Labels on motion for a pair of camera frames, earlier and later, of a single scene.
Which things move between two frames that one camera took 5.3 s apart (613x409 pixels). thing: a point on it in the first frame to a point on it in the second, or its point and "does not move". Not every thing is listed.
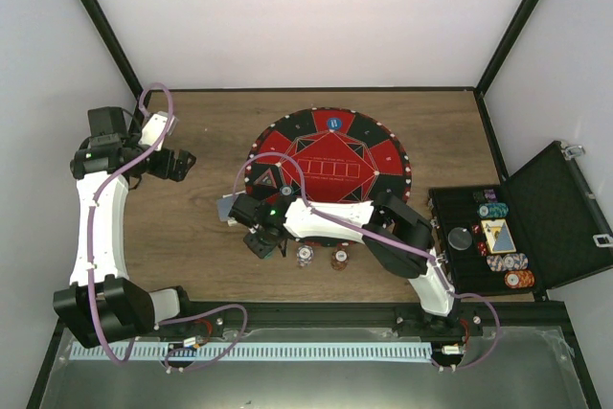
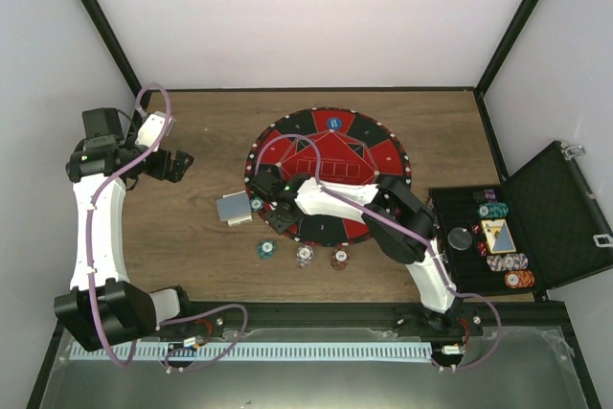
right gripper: (261, 250) to (280, 225)
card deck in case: (498, 236) does not move
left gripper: (180, 170) does not move
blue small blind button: (334, 124) does not move
